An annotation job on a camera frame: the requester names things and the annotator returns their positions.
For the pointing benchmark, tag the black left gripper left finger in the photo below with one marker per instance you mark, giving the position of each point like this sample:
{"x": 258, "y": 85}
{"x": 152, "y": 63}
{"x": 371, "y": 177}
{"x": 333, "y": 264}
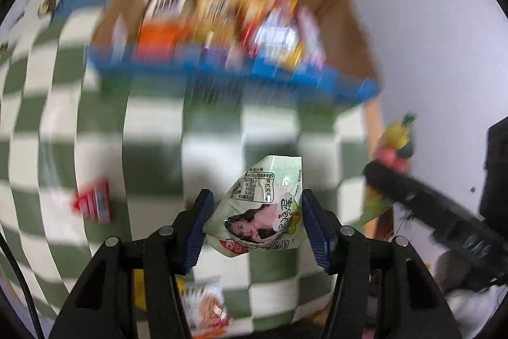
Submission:
{"x": 101, "y": 304}

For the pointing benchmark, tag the orange snack packet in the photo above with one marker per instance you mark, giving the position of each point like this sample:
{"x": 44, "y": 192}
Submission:
{"x": 158, "y": 40}

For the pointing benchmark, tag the red white snack bar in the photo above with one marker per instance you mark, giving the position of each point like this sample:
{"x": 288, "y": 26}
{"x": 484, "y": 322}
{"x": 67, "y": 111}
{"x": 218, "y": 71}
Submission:
{"x": 314, "y": 53}

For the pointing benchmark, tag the yellow biscuit bag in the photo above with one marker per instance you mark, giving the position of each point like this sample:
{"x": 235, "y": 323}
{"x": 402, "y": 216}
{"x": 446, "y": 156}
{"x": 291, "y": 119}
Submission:
{"x": 216, "y": 22}

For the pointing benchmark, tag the red triangular snack packet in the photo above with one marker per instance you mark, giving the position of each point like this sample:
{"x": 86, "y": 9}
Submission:
{"x": 94, "y": 202}

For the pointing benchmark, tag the milk carton cardboard box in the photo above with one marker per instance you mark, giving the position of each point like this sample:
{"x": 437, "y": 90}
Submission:
{"x": 348, "y": 74}

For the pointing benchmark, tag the bear print pillow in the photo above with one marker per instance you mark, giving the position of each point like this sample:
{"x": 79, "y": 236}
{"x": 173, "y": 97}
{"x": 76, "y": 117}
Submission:
{"x": 24, "y": 15}

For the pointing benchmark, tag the green white checkered mat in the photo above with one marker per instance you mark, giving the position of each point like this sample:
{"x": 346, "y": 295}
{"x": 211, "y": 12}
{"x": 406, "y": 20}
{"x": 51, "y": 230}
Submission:
{"x": 64, "y": 128}

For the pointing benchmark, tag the yellow snack packet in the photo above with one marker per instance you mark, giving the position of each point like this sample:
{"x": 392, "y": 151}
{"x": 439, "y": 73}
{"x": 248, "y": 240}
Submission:
{"x": 139, "y": 288}

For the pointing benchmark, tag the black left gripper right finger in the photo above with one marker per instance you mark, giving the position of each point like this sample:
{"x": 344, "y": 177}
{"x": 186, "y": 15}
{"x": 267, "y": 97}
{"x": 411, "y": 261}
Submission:
{"x": 409, "y": 301}

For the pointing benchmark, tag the red yellow noodle packet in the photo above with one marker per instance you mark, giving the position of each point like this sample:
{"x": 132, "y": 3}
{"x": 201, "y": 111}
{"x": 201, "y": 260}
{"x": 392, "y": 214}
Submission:
{"x": 270, "y": 32}

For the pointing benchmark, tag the colourful candy packet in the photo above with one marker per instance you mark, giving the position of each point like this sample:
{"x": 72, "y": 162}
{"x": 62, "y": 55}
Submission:
{"x": 394, "y": 150}

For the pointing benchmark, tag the white green snack packet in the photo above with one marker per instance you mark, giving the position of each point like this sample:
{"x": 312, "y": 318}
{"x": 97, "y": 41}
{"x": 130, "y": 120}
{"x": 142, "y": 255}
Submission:
{"x": 261, "y": 211}

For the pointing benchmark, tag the white brown snack packet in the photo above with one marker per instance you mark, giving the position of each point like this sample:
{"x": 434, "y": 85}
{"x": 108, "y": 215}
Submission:
{"x": 205, "y": 308}

